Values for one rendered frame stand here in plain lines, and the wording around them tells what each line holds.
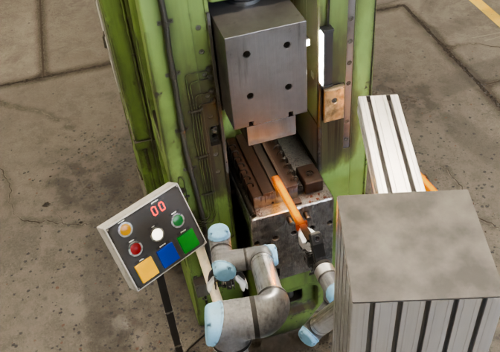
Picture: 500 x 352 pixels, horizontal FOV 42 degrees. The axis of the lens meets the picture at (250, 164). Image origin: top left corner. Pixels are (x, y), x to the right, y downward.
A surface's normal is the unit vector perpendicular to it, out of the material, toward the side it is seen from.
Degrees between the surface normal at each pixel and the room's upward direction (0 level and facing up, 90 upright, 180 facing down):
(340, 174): 90
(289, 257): 90
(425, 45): 0
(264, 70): 90
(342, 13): 90
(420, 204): 0
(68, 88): 0
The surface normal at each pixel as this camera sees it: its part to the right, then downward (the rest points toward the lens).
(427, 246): -0.07, -0.74
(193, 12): 0.30, 0.62
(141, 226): 0.55, 0.03
